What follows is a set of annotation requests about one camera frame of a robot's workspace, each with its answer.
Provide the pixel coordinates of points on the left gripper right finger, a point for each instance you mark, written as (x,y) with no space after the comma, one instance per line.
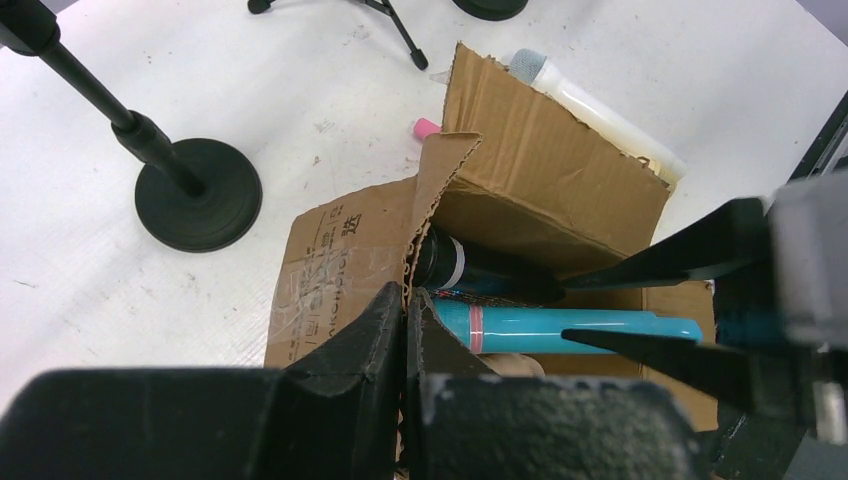
(464,421)

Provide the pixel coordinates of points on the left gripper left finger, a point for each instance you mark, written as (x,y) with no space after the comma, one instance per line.
(330,415)

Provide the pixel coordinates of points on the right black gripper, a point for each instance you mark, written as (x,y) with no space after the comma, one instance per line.
(784,315)

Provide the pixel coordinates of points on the peach pink microphone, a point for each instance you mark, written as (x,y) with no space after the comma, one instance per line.
(513,365)

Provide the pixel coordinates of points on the teal microphone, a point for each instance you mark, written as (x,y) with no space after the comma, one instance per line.
(525,330)

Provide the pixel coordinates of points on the white microphone grey head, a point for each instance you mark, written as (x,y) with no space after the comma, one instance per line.
(538,71)

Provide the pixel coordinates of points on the brown cardboard box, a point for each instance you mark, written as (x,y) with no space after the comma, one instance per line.
(511,170)

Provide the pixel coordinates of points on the clip mic stand round base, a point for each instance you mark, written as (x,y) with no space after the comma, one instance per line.
(196,195)

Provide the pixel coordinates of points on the shock mount stand round base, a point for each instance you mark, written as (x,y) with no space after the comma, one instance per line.
(492,10)

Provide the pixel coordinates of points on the tripod shock mount stand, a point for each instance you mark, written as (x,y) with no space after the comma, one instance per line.
(417,56)

